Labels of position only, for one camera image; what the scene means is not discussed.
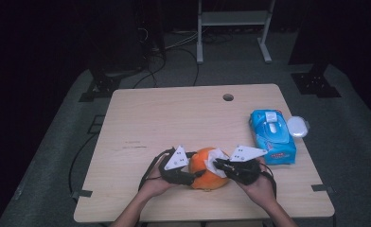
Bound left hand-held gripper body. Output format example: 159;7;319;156
158;145;197;186

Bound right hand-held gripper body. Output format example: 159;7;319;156
229;145;269;186

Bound white wet wipe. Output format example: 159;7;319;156
203;148;231;180

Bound orange plush toy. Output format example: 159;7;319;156
187;147;231;192

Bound blue wet wipes pack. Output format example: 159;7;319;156
249;108;310;166

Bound person's left hand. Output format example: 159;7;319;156
138;160;179;201

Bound person's right hand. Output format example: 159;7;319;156
237;157;278;208

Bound black tape piece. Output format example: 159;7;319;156
310;183;335;194
71;188;94;201

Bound black stand base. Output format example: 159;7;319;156
290;61;343;98
78;62;145;103

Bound white metal stand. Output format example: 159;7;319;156
196;0;276;65

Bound right hand-held gripper cable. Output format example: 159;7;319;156
261;163;278;201

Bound black floor cable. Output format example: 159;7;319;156
132;46;201;90
67;131;100;194

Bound white floor cables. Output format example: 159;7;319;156
165;29;203;51

